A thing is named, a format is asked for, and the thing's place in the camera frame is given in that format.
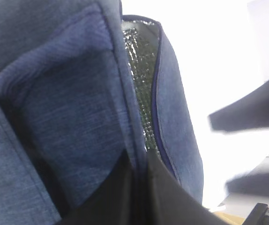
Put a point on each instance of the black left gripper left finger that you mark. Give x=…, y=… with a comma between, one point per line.
x=113, y=201

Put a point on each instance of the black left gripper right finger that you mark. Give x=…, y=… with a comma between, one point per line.
x=170, y=203

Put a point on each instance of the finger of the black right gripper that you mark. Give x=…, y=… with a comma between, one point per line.
x=252, y=111
x=256, y=184

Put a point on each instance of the dark blue lunch bag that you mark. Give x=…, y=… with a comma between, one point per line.
x=79, y=84

